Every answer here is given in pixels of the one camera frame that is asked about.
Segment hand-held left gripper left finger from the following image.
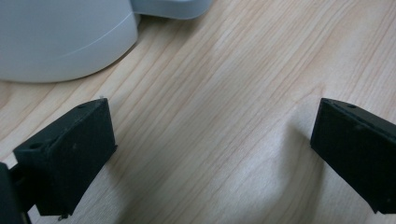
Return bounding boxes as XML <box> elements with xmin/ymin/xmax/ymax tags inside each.
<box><xmin>12</xmin><ymin>97</ymin><xmax>119</xmax><ymax>220</ymax></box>

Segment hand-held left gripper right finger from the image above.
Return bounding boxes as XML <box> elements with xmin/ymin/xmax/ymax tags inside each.
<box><xmin>310</xmin><ymin>97</ymin><xmax>396</xmax><ymax>215</ymax></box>

